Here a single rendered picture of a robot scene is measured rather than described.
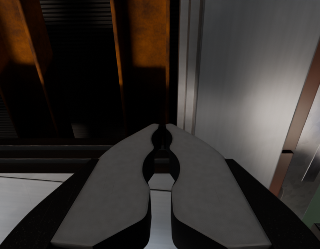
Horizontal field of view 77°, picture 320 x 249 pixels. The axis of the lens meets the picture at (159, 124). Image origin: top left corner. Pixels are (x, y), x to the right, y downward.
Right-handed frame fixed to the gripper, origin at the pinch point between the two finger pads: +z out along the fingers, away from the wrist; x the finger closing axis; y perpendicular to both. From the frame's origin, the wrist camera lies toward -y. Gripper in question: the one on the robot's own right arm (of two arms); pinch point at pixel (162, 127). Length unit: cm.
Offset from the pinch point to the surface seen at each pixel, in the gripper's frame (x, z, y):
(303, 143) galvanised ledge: 28.9, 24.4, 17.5
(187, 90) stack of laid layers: 2.3, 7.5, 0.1
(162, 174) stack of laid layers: -0.1, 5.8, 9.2
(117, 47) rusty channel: -6.6, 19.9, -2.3
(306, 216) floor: 108, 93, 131
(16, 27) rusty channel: -23.7, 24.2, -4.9
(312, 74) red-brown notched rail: 15.3, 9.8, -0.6
